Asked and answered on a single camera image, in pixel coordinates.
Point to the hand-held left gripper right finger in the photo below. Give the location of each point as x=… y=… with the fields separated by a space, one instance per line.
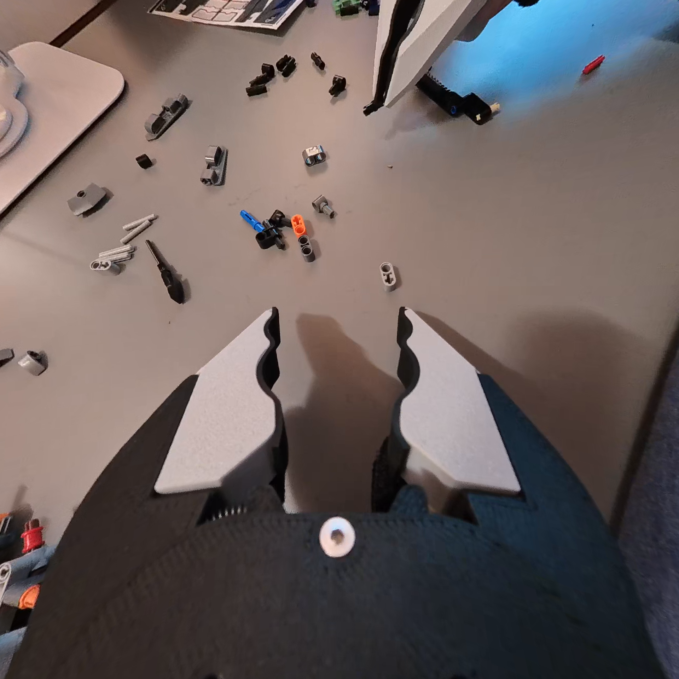
x=456 y=429

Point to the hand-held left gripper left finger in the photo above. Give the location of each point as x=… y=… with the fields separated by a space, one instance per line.
x=223 y=429

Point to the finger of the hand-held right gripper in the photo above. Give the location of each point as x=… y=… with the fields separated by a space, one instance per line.
x=382 y=47
x=435 y=32

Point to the black lego pin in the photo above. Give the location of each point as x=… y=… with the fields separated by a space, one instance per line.
x=371 y=109

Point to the black lego rack assembly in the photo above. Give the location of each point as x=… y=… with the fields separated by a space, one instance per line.
x=456 y=101

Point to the multicoloured lego car chassis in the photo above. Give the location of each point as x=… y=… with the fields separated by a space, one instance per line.
x=29 y=536

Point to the green lego piece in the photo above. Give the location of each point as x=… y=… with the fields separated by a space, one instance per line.
x=347 y=6

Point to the shiny grey two-hole lego piece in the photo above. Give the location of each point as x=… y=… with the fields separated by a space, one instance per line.
x=314 y=156

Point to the long black lego shaft piece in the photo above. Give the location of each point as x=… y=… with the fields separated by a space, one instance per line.
x=169 y=281

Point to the lego sticker sheet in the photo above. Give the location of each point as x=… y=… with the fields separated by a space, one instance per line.
x=228 y=10

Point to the red lego pin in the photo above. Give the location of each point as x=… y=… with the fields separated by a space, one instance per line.
x=594 y=63

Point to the orange lego connector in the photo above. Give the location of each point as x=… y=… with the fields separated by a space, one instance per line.
x=299 y=224

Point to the black lego cross connector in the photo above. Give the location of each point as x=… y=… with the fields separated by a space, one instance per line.
x=268 y=240

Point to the dark grey two-hole lego beam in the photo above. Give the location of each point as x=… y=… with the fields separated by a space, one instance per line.
x=307 y=249

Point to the light grey lego axle connector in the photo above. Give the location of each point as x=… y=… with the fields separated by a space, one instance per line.
x=106 y=267

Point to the small rounded grey lego piece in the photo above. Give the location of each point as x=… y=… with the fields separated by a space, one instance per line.
x=33 y=363

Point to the light grey lego axle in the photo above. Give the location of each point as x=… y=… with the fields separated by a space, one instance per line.
x=139 y=222
x=118 y=256
x=115 y=250
x=137 y=232

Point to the grey lego panel with connector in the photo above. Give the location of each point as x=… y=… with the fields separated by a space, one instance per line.
x=215 y=169

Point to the blue lego pin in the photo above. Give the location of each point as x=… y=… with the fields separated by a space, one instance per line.
x=252 y=220

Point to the long grey lego panel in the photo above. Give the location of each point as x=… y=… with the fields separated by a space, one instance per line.
x=164 y=119

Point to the small black lego bush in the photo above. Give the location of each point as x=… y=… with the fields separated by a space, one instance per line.
x=144 y=161

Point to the dark grey connector with pin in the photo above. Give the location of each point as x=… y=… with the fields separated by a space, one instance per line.
x=321 y=204

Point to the person's blue-grey clothing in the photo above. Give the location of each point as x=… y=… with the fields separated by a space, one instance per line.
x=658 y=530

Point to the silver monitor stand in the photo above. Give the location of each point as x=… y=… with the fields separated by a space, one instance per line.
x=69 y=106

